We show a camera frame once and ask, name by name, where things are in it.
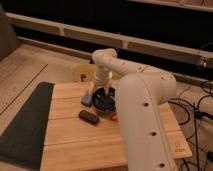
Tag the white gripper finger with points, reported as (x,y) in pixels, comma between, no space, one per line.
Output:
(106,90)
(94,89)

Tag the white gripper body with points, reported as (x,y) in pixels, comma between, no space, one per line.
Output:
(100,82)

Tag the dark ceramic bowl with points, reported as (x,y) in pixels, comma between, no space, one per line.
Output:
(102,101)

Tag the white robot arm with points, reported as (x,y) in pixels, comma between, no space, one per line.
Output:
(139,93)

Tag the black rectangular case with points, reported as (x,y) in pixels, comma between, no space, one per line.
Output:
(88,117)

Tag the orange-red carrot toy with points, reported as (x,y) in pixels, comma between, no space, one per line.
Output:
(114,117)

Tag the dark grey floor mat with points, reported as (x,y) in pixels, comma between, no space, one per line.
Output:
(23,140)

